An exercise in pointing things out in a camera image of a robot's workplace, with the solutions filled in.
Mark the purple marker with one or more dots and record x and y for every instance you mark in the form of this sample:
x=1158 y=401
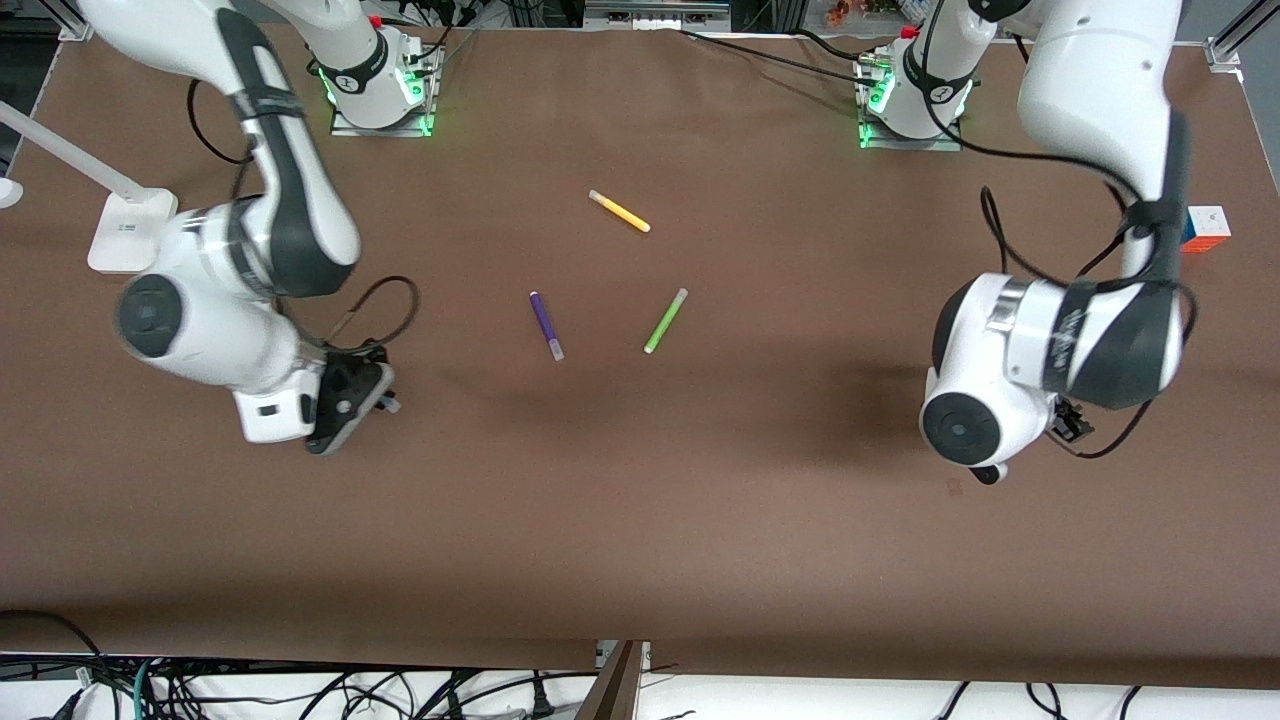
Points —
x=545 y=322

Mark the colourful puzzle cube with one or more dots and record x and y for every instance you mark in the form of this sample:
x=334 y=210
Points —
x=1207 y=228

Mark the brown table cover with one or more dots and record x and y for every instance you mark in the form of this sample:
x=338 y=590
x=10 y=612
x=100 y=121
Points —
x=640 y=500

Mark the green marker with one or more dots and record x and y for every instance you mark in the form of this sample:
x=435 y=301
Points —
x=665 y=321

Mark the grey power strip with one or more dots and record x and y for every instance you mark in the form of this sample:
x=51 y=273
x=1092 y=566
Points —
x=660 y=15

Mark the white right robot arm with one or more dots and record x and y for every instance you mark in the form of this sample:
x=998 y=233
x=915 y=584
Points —
x=290 y=200

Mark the white bracket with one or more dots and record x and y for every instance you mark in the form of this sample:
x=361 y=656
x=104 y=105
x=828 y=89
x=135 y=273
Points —
x=603 y=655

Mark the white round knob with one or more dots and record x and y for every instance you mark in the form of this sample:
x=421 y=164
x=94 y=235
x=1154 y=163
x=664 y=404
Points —
x=8 y=194

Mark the white desk lamp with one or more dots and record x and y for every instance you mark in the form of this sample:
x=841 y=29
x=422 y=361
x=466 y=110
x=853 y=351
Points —
x=125 y=240

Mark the brown beam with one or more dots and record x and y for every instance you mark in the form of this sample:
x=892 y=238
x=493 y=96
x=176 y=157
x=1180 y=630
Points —
x=615 y=690

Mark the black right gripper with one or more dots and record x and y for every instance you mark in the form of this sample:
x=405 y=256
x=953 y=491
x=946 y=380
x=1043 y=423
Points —
x=376 y=354

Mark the yellow marker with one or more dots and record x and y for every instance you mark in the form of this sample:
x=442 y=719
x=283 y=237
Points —
x=620 y=211

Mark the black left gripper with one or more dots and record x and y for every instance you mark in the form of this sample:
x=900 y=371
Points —
x=1069 y=421

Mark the orange figure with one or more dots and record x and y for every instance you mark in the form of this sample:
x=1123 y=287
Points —
x=838 y=12

